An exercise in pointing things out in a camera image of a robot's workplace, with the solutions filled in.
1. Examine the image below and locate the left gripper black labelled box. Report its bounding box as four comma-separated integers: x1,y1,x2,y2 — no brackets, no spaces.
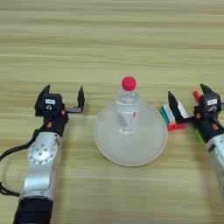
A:
40,93,63,112

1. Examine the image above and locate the round white plate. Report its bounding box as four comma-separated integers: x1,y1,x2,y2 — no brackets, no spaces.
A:
93,100,169,168

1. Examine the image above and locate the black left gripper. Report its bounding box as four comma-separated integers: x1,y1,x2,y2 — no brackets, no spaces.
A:
33,84,86,138

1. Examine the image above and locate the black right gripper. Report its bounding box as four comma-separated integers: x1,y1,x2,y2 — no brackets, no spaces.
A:
167,83,224,144

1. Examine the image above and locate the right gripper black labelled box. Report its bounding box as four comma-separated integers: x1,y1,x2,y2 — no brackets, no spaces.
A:
199,93,222,116

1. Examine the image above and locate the red marker pen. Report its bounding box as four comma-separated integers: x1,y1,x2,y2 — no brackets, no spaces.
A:
192,90,203,103

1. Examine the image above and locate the clear bottle with red cap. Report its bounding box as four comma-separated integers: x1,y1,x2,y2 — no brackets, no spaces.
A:
115,75,141,135

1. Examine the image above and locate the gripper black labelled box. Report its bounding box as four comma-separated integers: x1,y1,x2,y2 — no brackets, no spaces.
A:
199,93,222,116
40,93,63,112

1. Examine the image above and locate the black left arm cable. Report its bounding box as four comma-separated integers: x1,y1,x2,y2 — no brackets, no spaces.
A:
0,127,42,197

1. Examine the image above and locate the colourful puzzle cube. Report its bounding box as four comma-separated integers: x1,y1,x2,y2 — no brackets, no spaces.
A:
159,101,191,132

